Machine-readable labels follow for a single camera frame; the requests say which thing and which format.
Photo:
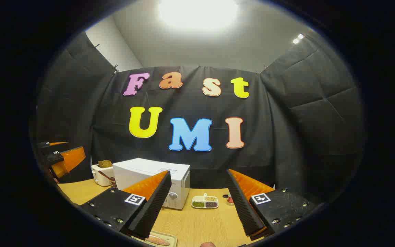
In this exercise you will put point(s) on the large ceiling light panel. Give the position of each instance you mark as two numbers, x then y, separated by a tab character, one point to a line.
197	13

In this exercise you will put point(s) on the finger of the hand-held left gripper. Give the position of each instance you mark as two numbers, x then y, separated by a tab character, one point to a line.
44	145
55	159

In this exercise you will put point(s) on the black backdrop cloth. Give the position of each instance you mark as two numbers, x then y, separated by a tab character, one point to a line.
286	130

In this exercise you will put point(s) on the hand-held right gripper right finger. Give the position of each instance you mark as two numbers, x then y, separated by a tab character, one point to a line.
243	206

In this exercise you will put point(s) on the white toaster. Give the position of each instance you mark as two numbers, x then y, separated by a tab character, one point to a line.
98	175

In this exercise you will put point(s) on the divided white dish with grains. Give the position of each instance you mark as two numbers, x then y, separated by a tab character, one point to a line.
204	202

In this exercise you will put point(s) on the white microwave oven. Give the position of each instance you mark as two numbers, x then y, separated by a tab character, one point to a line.
139	169

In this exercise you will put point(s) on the clear bottle with red label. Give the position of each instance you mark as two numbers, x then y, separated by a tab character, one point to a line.
230	199

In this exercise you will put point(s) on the brown bread slice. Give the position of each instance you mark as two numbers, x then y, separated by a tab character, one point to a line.
105	163

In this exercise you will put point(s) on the small ceiling light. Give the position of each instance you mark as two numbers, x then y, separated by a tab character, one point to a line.
298	37

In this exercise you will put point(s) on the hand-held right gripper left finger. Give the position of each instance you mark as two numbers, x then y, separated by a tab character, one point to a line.
153	206

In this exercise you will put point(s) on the beige tray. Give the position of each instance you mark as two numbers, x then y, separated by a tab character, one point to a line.
170	238

